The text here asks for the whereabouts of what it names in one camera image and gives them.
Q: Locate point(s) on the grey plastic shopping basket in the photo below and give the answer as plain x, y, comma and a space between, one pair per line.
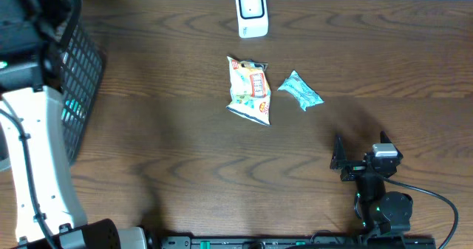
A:
81, 65

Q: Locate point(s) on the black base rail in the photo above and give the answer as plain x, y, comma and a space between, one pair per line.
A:
320, 240

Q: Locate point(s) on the teal tissue pack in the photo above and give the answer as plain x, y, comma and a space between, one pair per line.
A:
72, 110

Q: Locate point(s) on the white barcode scanner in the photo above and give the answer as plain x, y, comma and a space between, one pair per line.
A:
252, 18

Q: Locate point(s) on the mint green snack packet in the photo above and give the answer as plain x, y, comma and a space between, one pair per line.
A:
297, 87

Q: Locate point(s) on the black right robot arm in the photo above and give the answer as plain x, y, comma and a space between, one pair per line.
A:
384, 213

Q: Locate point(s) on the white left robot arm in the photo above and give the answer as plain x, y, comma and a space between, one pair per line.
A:
51, 71

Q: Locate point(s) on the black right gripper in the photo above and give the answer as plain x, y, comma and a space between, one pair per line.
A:
355, 168

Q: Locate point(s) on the yellow snack bag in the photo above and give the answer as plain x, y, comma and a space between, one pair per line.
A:
250, 91

